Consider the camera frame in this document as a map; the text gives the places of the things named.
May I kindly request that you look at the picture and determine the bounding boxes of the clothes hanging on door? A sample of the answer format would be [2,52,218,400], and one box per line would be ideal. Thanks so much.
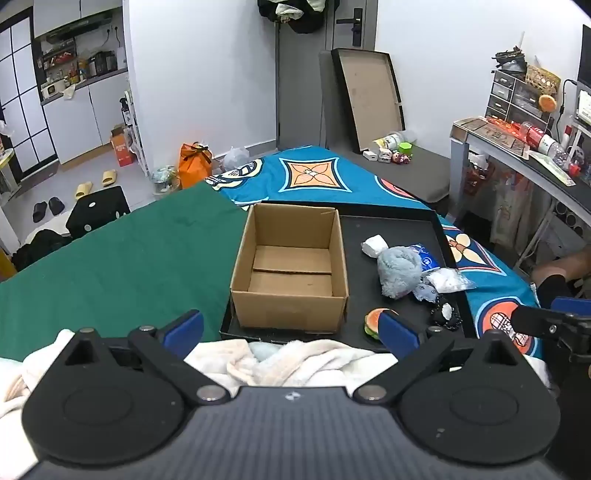
[257,0,326,33]

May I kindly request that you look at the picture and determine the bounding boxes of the black stool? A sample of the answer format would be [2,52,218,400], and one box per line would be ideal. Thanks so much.
[66,186,131,238]

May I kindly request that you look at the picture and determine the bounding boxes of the black framed glass door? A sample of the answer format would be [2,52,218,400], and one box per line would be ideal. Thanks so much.
[0,21,61,178]

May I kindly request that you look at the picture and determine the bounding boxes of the grey plush toy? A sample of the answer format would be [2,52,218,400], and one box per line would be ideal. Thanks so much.
[378,246,423,298]

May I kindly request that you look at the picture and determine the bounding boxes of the grey drawer organizer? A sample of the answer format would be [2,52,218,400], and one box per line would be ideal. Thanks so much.
[485,69,555,127]

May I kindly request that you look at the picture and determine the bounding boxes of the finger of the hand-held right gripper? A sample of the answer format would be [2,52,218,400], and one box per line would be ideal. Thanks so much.
[551,297,591,317]
[509,306,574,336]

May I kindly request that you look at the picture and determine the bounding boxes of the white narrow rack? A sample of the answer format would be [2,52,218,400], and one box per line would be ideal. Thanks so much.
[121,88,151,178]

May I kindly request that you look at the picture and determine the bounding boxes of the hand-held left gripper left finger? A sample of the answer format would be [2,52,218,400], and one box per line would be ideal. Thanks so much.
[58,310,232,407]

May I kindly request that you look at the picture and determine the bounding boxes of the black tray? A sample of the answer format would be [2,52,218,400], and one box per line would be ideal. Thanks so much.
[220,202,476,354]

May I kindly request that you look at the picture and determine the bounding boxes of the green flat packet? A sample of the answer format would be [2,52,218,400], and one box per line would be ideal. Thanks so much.
[529,150,578,186]

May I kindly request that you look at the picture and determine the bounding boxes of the white plastic bag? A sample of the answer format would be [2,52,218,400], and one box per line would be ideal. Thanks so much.
[223,147,250,171]

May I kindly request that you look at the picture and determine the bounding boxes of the white cloth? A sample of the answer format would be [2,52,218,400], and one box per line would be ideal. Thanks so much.
[361,234,389,258]

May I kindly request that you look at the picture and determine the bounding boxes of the orange bag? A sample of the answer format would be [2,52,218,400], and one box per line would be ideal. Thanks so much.
[179,143,213,189]

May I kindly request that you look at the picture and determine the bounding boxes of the grey desk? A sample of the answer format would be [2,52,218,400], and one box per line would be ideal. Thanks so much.
[450,117,591,273]

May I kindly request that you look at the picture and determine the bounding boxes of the blue patterned blanket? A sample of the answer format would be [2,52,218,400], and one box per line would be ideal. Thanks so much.
[205,145,546,358]

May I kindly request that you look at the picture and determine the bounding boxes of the plastic bottle with red label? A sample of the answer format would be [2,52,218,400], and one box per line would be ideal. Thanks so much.
[519,121,570,160]

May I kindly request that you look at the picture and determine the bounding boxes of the white kitchen cabinet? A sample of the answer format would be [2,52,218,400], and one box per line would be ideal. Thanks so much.
[41,69,134,164]

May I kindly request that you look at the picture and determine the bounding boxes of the woven basket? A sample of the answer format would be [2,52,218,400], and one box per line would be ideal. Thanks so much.
[525,65,561,95]

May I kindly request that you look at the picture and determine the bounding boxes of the brown cardboard box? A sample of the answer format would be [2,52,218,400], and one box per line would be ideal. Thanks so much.
[229,203,349,334]

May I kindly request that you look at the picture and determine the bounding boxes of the white fleece blanket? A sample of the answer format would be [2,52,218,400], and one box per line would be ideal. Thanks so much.
[0,329,552,467]

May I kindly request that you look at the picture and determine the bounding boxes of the grey door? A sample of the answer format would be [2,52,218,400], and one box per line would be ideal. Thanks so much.
[276,0,378,151]

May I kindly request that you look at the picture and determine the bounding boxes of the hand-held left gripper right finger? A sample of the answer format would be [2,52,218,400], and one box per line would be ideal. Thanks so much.
[353,314,532,407]

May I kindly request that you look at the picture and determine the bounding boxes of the burger toy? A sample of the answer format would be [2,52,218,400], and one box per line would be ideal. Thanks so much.
[365,308,400,341]

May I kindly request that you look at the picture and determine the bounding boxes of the black and white small toy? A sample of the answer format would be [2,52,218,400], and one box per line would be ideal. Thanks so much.
[431,295,462,330]

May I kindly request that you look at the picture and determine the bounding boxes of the black framed board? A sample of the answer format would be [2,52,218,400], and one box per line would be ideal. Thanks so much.
[331,47,407,153]

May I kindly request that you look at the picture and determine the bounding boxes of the patterned desk mat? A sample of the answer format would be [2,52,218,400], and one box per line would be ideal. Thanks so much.
[455,117,532,160]

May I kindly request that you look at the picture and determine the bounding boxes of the bagged white plush toy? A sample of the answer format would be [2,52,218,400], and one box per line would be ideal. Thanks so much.
[413,268,476,303]

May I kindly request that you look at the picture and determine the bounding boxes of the green bed cloth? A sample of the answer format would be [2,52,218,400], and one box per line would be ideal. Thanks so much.
[0,187,252,365]

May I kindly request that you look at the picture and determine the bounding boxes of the orange cardboard box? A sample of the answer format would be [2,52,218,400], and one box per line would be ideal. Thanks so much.
[110,127,137,167]

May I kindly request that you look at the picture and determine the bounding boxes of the black monitor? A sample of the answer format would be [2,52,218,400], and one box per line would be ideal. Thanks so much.
[577,44,591,89]

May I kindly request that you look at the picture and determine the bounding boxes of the person's leg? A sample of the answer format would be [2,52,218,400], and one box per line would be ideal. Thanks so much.
[531,247,591,298]

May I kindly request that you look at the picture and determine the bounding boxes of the blue tissue pack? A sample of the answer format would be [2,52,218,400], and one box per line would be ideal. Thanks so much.
[413,244,439,274]

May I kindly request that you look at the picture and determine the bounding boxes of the grey mattress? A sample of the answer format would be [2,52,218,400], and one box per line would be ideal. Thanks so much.
[318,51,451,201]

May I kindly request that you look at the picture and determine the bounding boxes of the clear plastic jar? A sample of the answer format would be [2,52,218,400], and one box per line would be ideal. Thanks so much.
[373,130,416,151]

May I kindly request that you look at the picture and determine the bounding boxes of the red basket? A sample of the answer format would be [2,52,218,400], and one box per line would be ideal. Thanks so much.
[464,161,484,195]

